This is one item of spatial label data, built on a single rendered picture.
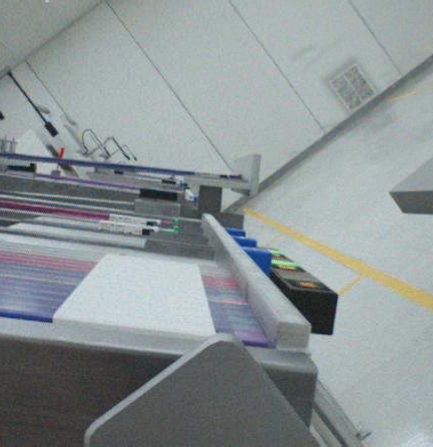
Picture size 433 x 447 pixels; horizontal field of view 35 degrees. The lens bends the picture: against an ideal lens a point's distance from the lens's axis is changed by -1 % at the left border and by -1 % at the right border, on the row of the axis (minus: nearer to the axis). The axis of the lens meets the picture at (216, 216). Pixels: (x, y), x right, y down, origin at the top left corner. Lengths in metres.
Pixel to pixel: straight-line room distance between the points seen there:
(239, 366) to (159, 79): 8.22
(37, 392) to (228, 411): 0.07
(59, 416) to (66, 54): 8.33
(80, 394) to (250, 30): 8.35
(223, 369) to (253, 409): 0.01
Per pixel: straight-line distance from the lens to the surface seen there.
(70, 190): 1.68
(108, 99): 8.39
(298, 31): 8.62
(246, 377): 0.18
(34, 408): 0.23
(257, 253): 0.59
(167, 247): 0.58
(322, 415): 1.01
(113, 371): 0.22
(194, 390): 0.18
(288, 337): 0.24
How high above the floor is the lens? 0.80
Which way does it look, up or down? 5 degrees down
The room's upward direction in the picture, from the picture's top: 37 degrees counter-clockwise
